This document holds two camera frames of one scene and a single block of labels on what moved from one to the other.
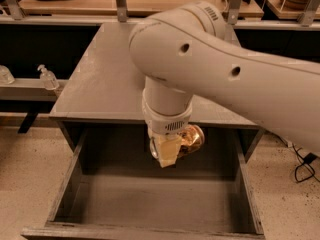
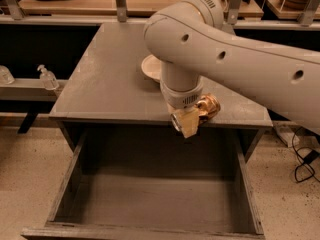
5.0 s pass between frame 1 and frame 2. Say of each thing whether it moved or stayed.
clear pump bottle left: stayed
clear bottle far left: stayed
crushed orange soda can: moved
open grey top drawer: stayed
